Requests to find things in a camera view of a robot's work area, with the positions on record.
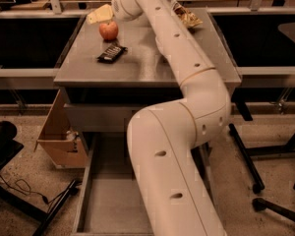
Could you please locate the red apple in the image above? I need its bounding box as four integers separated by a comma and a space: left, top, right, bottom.
99, 22, 119, 41

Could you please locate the closed top drawer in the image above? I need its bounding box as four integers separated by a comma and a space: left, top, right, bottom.
64, 103, 142, 133

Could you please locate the black chair base leg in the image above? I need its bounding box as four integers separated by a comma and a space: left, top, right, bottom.
252, 198, 295, 222

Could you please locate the white ceramic bowl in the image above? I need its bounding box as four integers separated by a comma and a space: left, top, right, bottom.
155, 37, 168, 62

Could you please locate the dark candy bar wrapper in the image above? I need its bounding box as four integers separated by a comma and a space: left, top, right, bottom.
97, 43, 128, 64

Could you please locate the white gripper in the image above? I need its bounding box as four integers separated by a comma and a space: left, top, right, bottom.
87, 0, 134, 25

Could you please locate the grey metal drawer cabinet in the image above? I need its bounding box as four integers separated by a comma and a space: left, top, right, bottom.
53, 7, 242, 169

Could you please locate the crumpled chip bag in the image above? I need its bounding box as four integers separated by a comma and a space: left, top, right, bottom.
171, 0, 203, 29

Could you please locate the black cable on floor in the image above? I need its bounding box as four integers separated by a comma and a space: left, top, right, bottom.
0, 172, 77, 207

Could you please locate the open middle drawer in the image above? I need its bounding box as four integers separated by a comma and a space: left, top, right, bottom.
70, 133, 224, 236

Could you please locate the black stand base left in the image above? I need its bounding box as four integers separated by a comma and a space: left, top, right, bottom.
0, 141, 82, 236

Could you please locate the black table leg frame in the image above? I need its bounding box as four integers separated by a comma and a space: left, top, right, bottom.
228, 124, 295, 194

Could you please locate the open cardboard box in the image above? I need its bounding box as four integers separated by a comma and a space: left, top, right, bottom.
36, 91, 88, 168

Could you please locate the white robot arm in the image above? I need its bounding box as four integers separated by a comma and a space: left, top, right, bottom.
112, 0, 230, 236

